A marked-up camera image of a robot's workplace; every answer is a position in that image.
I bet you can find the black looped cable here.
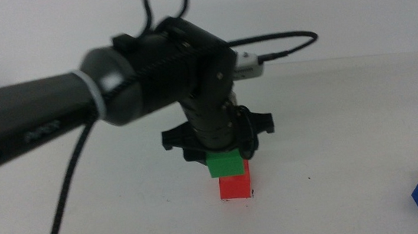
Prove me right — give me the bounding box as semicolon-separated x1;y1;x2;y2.
138;0;193;37

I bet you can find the green cube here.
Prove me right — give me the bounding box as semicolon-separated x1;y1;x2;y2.
204;148;247;179

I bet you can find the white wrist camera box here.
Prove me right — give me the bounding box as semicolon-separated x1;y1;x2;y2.
230;49;266;82

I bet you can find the braided black arm cable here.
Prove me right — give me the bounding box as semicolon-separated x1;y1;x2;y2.
26;118;108;234

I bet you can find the red cube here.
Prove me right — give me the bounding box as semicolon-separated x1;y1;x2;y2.
216;158;253;202

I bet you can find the thin black camera cable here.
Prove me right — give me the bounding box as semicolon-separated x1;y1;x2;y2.
224;28;321;67

